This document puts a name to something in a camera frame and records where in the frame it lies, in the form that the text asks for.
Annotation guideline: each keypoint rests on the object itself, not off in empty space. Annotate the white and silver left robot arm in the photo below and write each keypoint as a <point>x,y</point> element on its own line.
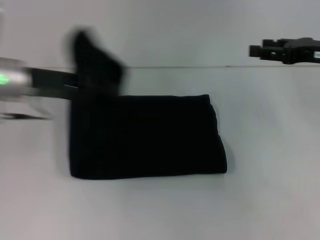
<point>12,77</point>

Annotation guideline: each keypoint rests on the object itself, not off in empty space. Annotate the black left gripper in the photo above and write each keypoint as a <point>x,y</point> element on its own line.
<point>52,83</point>

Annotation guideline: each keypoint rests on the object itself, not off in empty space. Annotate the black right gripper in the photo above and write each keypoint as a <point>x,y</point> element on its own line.
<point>303,51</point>

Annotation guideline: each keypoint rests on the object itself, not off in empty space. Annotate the black t-shirt with FREE print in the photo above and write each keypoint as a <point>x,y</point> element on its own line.
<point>145,135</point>

